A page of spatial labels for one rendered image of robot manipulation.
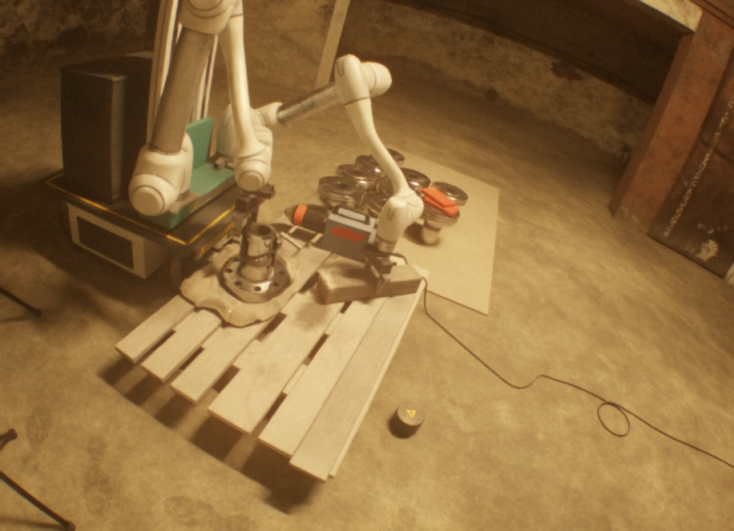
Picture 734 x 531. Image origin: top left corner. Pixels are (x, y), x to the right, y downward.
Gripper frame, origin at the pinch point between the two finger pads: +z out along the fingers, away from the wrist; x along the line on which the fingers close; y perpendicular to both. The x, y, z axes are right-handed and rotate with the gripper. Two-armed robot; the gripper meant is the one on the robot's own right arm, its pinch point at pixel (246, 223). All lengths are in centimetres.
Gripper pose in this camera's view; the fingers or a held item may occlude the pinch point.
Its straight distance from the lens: 160.0
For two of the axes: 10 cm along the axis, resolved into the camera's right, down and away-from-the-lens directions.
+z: -2.6, 8.1, 5.3
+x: -2.4, 4.8, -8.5
